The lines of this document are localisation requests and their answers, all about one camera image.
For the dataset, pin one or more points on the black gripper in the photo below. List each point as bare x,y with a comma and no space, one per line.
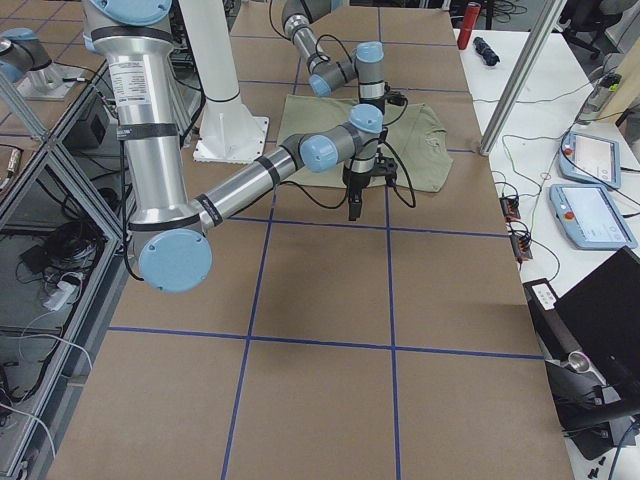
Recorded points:
356,183

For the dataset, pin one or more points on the olive green long-sleeve shirt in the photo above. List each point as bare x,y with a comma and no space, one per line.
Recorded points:
415,133

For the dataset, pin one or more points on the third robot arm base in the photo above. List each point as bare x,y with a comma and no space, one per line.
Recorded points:
26,62

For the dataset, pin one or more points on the orange black connector module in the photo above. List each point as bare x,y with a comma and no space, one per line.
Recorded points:
510,207

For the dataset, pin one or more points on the folded dark blue umbrella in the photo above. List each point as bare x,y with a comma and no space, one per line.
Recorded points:
485,51

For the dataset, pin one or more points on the red cylinder tube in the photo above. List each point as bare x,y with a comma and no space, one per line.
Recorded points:
468,22

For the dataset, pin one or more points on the near blue teach pendant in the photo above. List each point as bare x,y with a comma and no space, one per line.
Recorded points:
589,217

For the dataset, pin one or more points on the blue teach pendant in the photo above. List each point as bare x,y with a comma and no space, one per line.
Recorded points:
586,158
589,217

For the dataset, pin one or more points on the far blue teach pendant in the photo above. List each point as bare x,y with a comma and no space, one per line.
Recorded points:
586,158

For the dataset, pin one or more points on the black power adapter box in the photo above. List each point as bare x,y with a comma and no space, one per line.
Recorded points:
89,130

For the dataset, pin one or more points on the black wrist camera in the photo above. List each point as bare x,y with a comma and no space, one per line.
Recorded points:
395,98
386,167

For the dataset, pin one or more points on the white camera pedestal column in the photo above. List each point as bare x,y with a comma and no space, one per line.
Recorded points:
228,131

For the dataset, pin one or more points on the aluminium frame post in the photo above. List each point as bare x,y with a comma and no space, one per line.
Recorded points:
532,49

